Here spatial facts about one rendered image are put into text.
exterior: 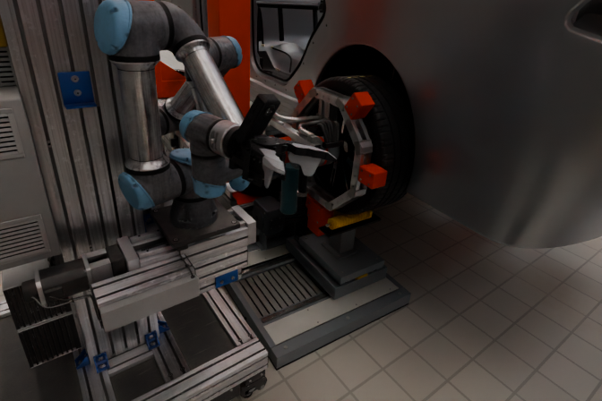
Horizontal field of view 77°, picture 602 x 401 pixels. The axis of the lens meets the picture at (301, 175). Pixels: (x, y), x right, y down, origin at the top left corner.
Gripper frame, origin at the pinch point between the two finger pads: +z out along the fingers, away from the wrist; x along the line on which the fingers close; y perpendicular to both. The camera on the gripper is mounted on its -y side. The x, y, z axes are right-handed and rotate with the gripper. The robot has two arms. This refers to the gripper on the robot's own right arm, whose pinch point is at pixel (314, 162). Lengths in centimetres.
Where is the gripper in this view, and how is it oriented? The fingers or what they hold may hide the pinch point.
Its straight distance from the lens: 66.3
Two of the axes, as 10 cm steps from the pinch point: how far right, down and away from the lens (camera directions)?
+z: 7.7, 3.2, -5.5
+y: -1.5, 9.3, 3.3
